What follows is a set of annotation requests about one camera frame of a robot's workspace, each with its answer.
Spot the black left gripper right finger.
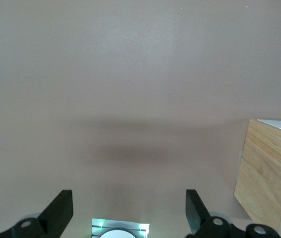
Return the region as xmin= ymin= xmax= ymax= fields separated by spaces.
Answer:
xmin=186 ymin=189 xmax=281 ymax=238

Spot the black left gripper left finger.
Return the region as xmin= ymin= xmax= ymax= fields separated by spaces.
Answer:
xmin=0 ymin=189 xmax=74 ymax=238

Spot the light wooden drawer cabinet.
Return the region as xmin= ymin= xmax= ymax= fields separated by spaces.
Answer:
xmin=233 ymin=118 xmax=281 ymax=238

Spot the brown paper table cover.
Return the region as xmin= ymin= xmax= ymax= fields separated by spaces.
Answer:
xmin=0 ymin=0 xmax=281 ymax=238

